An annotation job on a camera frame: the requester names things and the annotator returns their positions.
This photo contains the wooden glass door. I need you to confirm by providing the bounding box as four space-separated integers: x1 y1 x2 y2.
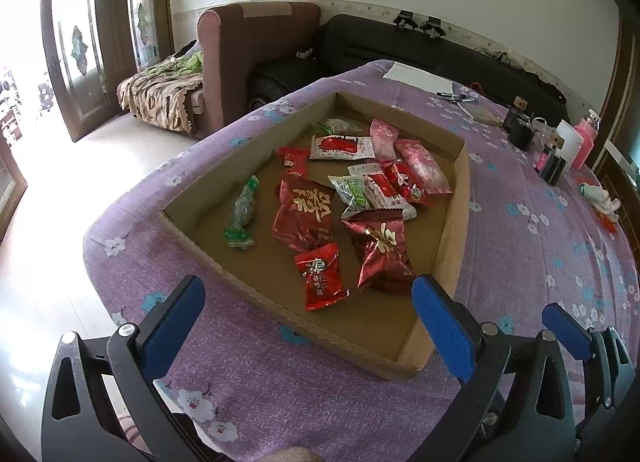
39 0 174 144

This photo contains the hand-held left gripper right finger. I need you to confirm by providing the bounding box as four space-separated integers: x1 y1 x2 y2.
410 274 578 462

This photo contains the green snack packet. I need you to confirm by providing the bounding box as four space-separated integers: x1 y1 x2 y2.
319 117 362 136

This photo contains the green white candy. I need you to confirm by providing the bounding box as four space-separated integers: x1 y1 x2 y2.
327 175 374 221

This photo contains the white figurine toy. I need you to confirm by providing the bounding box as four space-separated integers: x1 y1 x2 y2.
579 181 621 216

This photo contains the large red snack packet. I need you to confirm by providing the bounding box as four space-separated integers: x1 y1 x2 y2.
272 177 335 254

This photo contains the black sofa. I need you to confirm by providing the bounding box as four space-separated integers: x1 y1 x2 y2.
247 14 571 127

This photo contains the green cloth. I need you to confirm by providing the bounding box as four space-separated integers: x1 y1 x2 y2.
144 49 206 76

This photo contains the white packet red centre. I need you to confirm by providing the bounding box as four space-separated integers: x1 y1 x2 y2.
342 164 417 221

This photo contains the white plastic jar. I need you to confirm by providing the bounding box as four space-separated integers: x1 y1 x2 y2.
554 120 586 171

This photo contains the patterned blanket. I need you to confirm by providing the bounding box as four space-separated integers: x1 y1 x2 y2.
117 59 206 136

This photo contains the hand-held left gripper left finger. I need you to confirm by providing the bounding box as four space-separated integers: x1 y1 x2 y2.
41 274 207 462

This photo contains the brown sofa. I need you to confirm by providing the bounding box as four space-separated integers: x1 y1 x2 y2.
117 1 322 137

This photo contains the tan notebook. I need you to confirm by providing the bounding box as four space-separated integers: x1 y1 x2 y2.
472 106 506 126

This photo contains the white paper sheet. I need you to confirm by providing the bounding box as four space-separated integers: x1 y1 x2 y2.
382 61 454 93

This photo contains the shallow cardboard box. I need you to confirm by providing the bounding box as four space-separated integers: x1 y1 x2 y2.
160 91 471 383

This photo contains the white red snack packet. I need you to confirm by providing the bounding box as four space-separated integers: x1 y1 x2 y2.
309 134 376 162

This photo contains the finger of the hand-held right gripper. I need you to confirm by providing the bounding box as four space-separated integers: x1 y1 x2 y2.
542 304 636 439

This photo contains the pink snack packet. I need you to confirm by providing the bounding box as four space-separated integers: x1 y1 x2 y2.
369 118 401 161
394 139 454 196

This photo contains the red pillow snack packet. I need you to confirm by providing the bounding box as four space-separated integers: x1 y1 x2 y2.
293 243 351 313

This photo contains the purple floral tablecloth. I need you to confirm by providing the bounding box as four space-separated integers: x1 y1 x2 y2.
82 59 640 462

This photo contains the black clamp device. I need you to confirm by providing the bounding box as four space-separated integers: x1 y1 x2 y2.
393 11 420 35
420 16 447 41

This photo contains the pink sleeved bottle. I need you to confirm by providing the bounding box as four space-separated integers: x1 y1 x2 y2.
572 109 601 171

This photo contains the green clear long candy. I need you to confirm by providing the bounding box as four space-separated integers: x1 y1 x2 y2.
222 174 262 251

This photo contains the small red candy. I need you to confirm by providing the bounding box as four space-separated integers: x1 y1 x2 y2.
277 146 311 181

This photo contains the red glossy snack packet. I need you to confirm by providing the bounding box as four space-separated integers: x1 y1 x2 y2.
382 160 436 207

